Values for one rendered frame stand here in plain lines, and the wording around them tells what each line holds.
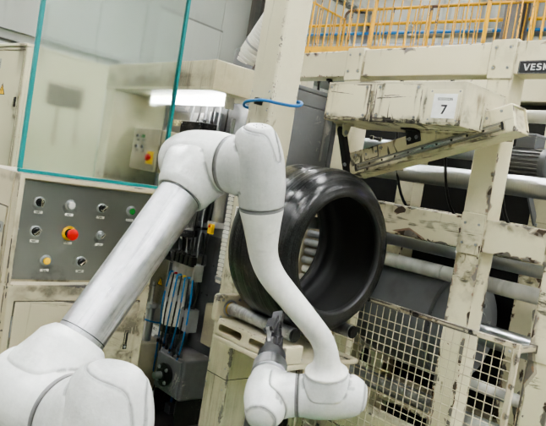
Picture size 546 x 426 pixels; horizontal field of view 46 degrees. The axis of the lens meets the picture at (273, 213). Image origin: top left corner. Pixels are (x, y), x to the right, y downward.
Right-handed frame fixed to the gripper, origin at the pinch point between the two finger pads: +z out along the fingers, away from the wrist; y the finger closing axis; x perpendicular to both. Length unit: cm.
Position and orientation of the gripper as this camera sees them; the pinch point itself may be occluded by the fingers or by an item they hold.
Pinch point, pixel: (277, 319)
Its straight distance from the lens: 188.2
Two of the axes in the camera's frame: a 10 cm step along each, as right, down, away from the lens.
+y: 2.3, 9.0, 3.8
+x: 9.7, -1.7, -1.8
